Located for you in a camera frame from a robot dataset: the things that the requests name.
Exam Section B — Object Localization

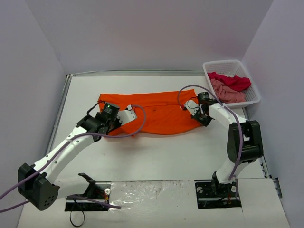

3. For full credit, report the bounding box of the orange t shirt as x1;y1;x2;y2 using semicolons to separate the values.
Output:
98;89;201;135

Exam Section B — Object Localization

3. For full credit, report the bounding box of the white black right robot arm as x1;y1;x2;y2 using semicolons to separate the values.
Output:
184;92;264;196

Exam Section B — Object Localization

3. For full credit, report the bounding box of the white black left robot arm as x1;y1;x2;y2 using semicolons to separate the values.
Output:
18;103;125;211

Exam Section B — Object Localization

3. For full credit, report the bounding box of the dusty pink t shirt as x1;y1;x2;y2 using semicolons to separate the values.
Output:
210;79;246;103

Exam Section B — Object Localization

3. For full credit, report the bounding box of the magenta t shirt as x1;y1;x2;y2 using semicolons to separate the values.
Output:
208;72;252;92

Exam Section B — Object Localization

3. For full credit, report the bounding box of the white plastic laundry basket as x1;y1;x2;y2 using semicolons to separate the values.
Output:
203;59;261;108

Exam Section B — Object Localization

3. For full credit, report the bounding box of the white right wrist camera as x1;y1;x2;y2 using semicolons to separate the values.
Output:
181;100;200;116

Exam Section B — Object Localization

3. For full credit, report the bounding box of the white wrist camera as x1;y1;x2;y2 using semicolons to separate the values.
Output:
181;100;200;116
117;105;137;126

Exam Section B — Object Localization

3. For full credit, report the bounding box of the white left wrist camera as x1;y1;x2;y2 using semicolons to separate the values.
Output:
117;105;137;126

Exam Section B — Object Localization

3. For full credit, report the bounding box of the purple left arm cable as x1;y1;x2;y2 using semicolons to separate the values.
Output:
0;104;147;213

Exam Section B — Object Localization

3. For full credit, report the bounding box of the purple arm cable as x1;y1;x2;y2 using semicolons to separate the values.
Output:
0;104;147;213
177;85;245;200

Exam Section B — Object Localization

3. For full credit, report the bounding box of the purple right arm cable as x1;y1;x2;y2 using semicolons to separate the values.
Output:
177;85;245;200

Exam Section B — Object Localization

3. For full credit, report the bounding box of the aluminium table edge rail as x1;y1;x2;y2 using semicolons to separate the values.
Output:
44;74;73;158

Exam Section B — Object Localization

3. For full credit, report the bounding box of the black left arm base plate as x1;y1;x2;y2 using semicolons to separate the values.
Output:
65;182;111;212

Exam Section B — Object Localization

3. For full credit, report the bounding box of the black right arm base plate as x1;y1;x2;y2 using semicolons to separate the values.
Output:
194;180;242;209

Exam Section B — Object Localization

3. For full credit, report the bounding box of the thin black cable loop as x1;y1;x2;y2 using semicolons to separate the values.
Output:
69;197;86;227

